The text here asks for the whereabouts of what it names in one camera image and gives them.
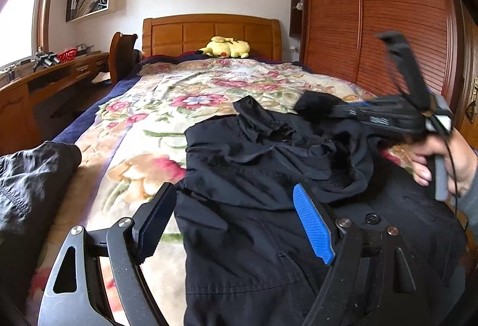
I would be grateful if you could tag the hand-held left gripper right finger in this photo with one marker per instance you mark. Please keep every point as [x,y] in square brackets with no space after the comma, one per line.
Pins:
[313,223]

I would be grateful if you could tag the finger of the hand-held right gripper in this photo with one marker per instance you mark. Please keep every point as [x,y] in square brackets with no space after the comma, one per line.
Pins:
[353,109]
[405,68]

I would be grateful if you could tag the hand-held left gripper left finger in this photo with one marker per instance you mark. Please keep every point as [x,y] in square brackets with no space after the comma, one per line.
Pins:
[157,223]

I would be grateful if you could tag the black jacket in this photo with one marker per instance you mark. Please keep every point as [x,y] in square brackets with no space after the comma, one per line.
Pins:
[242,180]

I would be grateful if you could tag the person's right forearm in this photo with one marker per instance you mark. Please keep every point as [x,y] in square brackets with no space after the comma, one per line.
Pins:
[471,206]

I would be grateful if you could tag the person's right hand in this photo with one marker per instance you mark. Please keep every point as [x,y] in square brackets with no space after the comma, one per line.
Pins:
[424,169]

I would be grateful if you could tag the wooden louvred wardrobe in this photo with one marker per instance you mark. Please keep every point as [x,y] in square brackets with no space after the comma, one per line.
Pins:
[373,12]

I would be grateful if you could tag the bed with floral blanket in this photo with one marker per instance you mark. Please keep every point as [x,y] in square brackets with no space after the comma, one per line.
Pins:
[168,106]

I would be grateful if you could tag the folded dark garment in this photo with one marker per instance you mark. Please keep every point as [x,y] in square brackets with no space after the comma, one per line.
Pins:
[33,184]

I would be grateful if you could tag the yellow plush toy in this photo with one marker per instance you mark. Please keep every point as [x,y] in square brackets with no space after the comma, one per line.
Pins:
[224,46]

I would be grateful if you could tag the white paper sheet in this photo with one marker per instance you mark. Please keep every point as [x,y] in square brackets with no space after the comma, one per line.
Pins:
[101,78]

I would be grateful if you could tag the wooden chair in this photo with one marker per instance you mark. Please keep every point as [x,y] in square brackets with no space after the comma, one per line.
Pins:
[123,57]

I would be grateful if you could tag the wooden desk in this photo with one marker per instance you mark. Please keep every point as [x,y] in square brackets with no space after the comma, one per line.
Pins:
[15,102]

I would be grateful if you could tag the wooden bed headboard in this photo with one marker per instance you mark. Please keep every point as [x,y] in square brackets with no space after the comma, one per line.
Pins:
[179,35]

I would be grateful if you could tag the red basket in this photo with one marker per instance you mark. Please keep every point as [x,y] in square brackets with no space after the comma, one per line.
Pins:
[67,56]

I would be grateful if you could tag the black device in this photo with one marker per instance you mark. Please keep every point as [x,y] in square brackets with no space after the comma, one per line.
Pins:
[46,59]

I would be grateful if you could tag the row of books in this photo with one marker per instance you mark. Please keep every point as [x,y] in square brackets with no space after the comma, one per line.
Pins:
[87,3]

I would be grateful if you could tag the window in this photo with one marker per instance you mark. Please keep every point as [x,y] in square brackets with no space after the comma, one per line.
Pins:
[18,12]

